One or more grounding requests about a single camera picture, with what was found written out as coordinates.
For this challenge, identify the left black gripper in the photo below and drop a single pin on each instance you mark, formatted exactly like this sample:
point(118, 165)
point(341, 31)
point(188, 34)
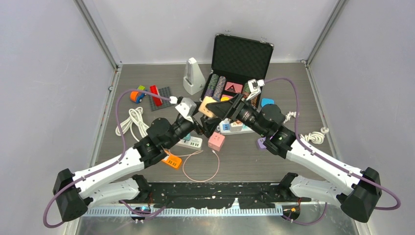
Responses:
point(208, 125)

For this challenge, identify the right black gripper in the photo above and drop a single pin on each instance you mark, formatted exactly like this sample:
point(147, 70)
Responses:
point(228, 109)

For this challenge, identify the white cube socket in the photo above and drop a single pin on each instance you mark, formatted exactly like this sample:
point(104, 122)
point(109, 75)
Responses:
point(236, 126)

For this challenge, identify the orange cube socket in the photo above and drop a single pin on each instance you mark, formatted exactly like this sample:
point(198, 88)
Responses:
point(203, 107)

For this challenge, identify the teal plug adapter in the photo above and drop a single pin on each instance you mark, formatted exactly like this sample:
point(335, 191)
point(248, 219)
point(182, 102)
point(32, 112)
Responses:
point(187, 137)

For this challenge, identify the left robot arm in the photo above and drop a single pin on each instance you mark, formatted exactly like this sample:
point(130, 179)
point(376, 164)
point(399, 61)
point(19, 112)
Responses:
point(75, 192)

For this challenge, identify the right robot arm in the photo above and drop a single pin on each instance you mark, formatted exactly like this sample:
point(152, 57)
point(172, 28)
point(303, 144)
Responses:
point(353, 190)

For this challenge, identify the white colourful power strip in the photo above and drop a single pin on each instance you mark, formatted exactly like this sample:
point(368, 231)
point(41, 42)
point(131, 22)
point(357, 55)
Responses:
point(226, 127)

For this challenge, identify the pink cube socket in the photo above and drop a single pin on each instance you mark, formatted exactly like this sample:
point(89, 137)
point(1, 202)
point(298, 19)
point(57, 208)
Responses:
point(216, 141)

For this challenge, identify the white power strip with usb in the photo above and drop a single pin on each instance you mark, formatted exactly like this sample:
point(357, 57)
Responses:
point(192, 143)

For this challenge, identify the blue small charger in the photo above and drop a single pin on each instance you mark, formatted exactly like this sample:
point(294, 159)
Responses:
point(266, 101)

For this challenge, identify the purple power strip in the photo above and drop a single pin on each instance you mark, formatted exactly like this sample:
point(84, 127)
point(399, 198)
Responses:
point(260, 144)

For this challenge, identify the white metronome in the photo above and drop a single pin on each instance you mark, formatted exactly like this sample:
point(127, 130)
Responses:
point(193, 80)

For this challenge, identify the orange power strip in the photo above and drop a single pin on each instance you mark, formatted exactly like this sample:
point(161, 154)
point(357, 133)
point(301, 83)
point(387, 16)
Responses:
point(172, 161)

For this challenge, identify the black poker chip case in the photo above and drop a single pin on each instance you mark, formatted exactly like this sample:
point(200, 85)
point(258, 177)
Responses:
point(235, 61)

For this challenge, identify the red toy brick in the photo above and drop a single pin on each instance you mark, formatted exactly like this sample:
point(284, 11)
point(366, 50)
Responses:
point(156, 95)

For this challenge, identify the grey building baseplate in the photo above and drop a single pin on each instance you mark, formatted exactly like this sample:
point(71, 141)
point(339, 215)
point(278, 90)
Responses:
point(164, 92)

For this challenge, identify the toy car blocks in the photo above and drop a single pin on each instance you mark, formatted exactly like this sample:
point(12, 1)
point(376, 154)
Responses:
point(137, 96)

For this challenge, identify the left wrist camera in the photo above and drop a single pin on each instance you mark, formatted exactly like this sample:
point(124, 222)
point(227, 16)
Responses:
point(185, 106)

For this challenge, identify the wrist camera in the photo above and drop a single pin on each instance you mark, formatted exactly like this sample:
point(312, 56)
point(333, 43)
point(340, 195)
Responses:
point(255, 88)
point(185, 106)

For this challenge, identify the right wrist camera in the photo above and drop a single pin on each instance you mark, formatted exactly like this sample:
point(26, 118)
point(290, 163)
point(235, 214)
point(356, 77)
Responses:
point(255, 88)

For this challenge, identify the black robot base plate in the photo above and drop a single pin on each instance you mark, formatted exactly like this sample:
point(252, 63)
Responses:
point(222, 195)

